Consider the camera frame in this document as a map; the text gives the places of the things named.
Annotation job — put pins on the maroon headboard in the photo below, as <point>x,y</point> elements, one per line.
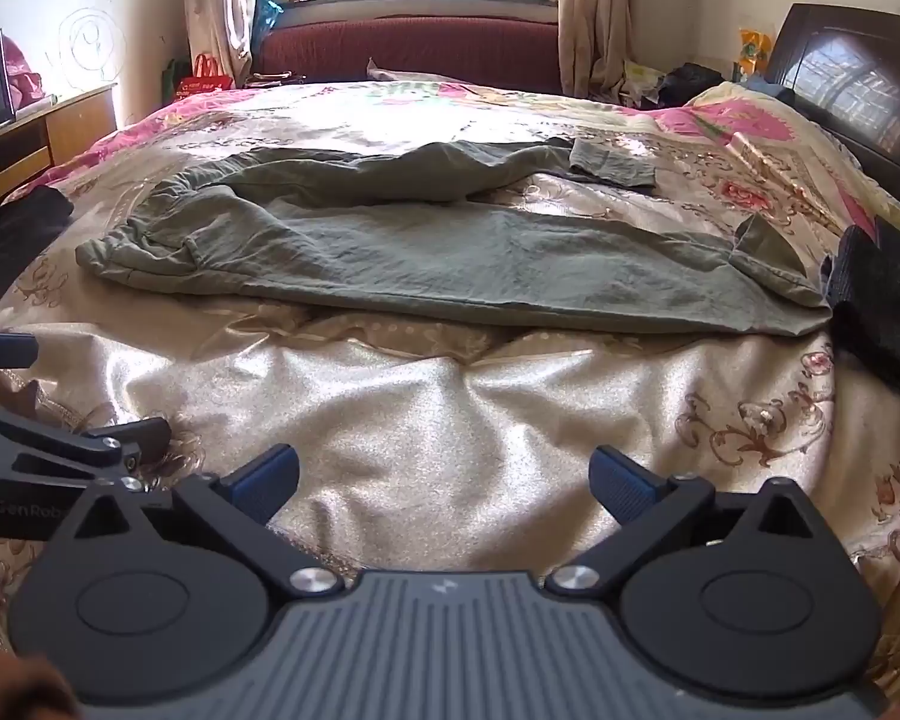
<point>420,49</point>

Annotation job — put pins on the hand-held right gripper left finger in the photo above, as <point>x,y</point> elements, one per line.
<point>264,481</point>

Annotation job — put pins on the red bag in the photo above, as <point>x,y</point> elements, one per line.
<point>204,82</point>

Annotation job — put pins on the dark wooden headboard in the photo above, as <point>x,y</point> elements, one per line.
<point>855,82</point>

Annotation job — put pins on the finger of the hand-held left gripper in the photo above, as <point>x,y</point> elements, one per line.
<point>4,349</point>
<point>82,444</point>

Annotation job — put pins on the floral satin blanket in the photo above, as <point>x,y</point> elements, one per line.
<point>435,450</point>

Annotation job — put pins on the beige patterned curtain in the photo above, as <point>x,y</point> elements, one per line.
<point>214,7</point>
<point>592,15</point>

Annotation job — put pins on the pink plastic bag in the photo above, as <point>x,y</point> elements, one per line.
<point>24,75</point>

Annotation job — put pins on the blue bag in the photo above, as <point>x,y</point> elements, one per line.
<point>266,19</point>

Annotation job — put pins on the green pants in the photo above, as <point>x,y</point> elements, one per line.
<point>450,255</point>

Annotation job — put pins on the white plastic bags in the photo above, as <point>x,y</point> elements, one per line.
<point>641,82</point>

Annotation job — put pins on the dark clothes pile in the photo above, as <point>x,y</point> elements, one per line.
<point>690,82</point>

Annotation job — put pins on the wooden cabinet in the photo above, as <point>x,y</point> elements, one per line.
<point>75,127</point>

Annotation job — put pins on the brown flat item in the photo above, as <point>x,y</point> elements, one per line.
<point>274,79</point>

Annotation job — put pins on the white cloth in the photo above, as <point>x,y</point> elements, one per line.
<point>405,71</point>

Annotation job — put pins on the yellow packet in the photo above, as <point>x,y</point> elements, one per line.
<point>756,52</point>

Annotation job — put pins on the black knitted cloth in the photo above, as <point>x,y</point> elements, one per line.
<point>881,300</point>

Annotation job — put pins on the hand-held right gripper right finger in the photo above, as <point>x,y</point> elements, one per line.
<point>624,486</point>

